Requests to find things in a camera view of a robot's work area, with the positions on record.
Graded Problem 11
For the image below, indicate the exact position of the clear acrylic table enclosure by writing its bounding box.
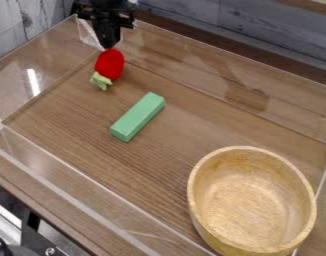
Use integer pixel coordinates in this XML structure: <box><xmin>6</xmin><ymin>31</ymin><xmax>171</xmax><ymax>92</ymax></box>
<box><xmin>0</xmin><ymin>19</ymin><xmax>326</xmax><ymax>256</ymax></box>

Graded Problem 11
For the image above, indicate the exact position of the green rectangular block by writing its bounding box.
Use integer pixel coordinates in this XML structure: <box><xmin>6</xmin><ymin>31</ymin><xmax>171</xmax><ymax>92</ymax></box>
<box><xmin>110</xmin><ymin>92</ymin><xmax>166</xmax><ymax>142</ymax></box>

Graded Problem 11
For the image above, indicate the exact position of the red plush strawberry toy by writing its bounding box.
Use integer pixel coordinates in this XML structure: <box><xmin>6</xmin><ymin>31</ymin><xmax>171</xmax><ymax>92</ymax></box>
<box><xmin>90</xmin><ymin>48</ymin><xmax>124</xmax><ymax>91</ymax></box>

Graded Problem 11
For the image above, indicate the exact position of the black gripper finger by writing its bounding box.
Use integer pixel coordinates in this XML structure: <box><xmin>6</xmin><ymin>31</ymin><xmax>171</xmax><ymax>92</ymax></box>
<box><xmin>108</xmin><ymin>22</ymin><xmax>122</xmax><ymax>48</ymax></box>
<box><xmin>92</xmin><ymin>20</ymin><xmax>108</xmax><ymax>49</ymax></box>

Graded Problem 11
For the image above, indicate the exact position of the black cable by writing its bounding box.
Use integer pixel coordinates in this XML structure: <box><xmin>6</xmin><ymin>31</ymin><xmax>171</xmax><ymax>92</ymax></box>
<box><xmin>0</xmin><ymin>233</ymin><xmax>14</xmax><ymax>256</ymax></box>

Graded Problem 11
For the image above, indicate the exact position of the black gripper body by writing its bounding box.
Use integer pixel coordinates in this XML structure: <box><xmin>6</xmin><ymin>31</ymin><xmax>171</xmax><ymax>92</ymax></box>
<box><xmin>71</xmin><ymin>0</ymin><xmax>138</xmax><ymax>29</ymax></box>

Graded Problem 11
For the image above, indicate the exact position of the wooden bowl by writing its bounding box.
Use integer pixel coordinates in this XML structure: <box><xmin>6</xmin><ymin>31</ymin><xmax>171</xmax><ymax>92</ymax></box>
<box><xmin>187</xmin><ymin>146</ymin><xmax>317</xmax><ymax>256</ymax></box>

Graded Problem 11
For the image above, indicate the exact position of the clear acrylic corner bracket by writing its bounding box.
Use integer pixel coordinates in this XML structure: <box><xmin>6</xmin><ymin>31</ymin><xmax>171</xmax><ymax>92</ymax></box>
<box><xmin>76</xmin><ymin>18</ymin><xmax>104</xmax><ymax>51</ymax></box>

